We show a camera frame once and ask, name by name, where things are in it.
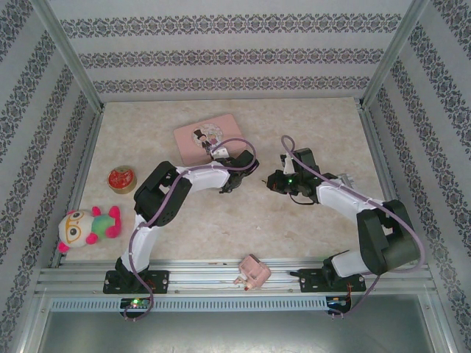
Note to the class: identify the pink tin box with picture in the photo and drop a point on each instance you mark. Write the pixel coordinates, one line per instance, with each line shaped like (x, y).
(198, 132)

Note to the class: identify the small pale ridged clip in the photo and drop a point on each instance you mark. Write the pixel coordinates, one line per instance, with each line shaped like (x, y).
(346, 178)

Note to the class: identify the round red gold tin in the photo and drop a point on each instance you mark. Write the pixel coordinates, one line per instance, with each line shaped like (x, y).
(121, 179)

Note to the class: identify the aluminium frame post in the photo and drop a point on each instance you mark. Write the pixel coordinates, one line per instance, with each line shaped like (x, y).
(66, 55)
(397, 51)

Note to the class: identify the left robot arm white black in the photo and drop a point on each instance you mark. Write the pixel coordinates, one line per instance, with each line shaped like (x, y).
(206, 176)

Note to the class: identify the pink plastic toy camera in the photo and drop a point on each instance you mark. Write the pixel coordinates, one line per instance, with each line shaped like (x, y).
(254, 274)

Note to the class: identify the aluminium table edge rail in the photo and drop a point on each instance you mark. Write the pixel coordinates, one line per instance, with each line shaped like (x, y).
(377, 147)
(86, 162)

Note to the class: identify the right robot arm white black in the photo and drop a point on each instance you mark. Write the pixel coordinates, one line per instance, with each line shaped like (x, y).
(342, 198)

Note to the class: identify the grey sheet metal tray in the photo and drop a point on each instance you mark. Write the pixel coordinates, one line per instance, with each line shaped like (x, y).
(239, 331)

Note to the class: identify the wide aluminium base rail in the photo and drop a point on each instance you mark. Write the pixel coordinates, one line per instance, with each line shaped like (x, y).
(221, 270)

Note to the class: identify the plush toy with orange glasses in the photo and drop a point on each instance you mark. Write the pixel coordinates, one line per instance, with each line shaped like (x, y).
(77, 229)

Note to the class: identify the small circuit board with LEDs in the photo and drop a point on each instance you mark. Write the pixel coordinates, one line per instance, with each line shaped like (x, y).
(338, 302)
(136, 303)

